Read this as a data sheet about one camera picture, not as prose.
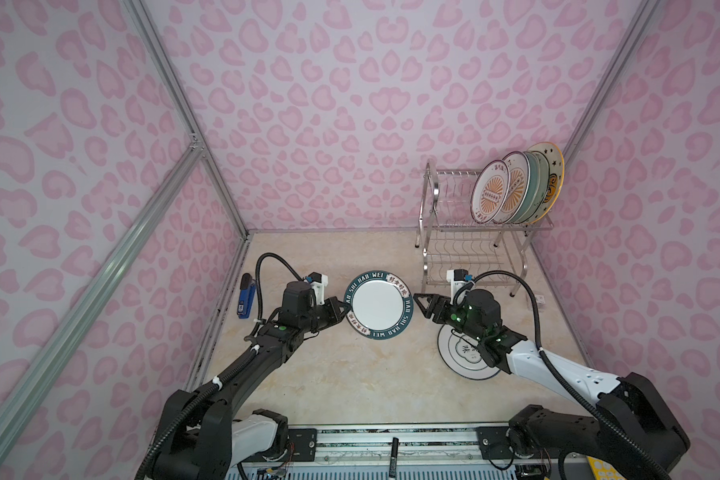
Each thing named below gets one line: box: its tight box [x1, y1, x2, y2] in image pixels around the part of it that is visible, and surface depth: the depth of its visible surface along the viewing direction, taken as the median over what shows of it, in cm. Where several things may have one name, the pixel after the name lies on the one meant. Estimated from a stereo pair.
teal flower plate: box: [512, 151, 540, 225], surface depth 75 cm
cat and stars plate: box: [527, 142, 566, 225], surface depth 76 cm
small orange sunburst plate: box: [470, 160, 511, 225], surface depth 86 cm
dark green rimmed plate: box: [344, 270, 414, 340], surface depth 87 cm
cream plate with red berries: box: [532, 151, 551, 222], surface depth 75 cm
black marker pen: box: [389, 437, 400, 478], surface depth 73 cm
